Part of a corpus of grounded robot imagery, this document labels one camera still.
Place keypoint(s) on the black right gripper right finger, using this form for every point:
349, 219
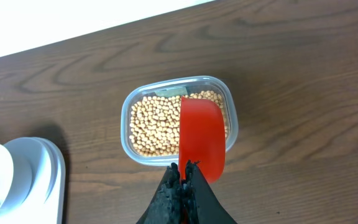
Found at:
200, 203

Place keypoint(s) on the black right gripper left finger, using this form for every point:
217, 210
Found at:
165, 206

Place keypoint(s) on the orange measuring scoop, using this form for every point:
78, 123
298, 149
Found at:
202, 138

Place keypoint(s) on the white digital kitchen scale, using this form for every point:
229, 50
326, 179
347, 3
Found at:
44, 202

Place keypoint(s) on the clear plastic container of beans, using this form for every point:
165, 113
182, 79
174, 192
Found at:
150, 117

